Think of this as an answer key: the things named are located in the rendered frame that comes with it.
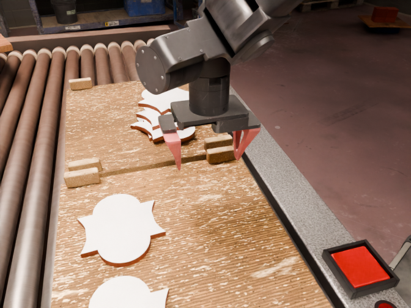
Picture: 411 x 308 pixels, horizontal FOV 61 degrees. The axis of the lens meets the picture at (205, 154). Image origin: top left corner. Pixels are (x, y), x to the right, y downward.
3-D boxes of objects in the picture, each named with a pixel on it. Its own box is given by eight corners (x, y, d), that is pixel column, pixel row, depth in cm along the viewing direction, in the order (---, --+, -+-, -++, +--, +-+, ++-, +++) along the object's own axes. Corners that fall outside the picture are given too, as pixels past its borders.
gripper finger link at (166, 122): (214, 175, 53) (216, 121, 48) (169, 184, 52) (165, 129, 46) (202, 151, 59) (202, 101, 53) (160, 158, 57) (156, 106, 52)
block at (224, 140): (229, 143, 75) (230, 133, 73) (232, 148, 74) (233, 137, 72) (203, 148, 74) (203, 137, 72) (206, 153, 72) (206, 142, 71)
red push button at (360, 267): (362, 250, 55) (364, 244, 54) (388, 283, 50) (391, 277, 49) (328, 259, 53) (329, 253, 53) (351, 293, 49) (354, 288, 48)
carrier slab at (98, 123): (188, 79, 106) (188, 74, 106) (237, 154, 75) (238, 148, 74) (67, 94, 98) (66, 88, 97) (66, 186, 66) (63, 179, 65)
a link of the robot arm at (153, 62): (282, 36, 39) (241, -28, 39) (210, 61, 32) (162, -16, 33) (225, 88, 49) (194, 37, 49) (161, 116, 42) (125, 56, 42)
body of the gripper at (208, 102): (249, 124, 50) (253, 75, 46) (180, 134, 48) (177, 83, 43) (233, 104, 55) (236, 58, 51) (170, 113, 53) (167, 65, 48)
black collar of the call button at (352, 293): (363, 245, 55) (366, 238, 55) (396, 286, 50) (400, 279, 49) (320, 256, 54) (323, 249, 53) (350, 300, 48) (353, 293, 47)
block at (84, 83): (92, 85, 99) (90, 76, 97) (93, 88, 97) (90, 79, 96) (70, 88, 97) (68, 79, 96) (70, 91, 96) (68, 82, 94)
